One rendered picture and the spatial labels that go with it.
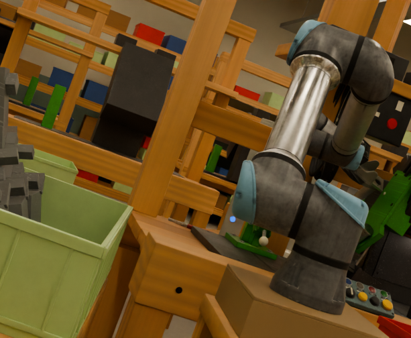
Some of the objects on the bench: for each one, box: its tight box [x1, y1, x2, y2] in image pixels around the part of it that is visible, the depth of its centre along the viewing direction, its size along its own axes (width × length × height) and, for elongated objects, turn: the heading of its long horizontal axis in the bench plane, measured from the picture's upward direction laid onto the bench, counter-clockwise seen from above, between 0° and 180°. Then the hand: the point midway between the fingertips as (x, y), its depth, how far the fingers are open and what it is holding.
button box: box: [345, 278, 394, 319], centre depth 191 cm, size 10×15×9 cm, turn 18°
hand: (371, 184), depth 223 cm, fingers closed on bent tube, 3 cm apart
